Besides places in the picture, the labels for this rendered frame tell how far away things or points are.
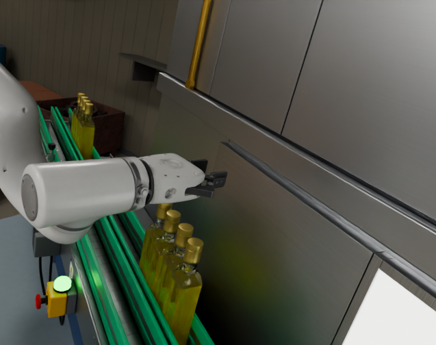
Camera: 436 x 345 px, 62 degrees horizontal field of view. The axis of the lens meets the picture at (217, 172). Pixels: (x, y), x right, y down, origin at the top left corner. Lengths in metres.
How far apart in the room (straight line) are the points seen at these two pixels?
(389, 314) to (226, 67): 0.67
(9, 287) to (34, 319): 0.18
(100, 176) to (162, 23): 3.93
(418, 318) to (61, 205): 0.49
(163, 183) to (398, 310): 0.38
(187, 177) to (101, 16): 4.67
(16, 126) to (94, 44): 4.73
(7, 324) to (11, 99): 0.95
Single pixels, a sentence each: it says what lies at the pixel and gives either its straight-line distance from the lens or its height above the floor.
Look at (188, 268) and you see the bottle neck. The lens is 0.78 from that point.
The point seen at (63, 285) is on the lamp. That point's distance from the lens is 1.10.
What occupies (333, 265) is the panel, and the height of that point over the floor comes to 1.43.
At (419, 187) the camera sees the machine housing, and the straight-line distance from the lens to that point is 0.59.
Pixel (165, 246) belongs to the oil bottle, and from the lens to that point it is 0.86.
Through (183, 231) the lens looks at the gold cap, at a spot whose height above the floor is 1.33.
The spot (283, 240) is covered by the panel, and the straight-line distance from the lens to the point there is 0.73.
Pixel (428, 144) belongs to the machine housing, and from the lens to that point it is 0.58.
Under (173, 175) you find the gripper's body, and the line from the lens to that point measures 0.57.
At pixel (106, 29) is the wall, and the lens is 5.09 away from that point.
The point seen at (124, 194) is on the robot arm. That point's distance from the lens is 0.53.
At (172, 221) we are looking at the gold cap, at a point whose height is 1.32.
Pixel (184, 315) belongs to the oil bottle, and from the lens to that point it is 0.85.
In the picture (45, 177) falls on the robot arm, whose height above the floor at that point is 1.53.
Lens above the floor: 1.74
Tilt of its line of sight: 21 degrees down
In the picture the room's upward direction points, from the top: 14 degrees clockwise
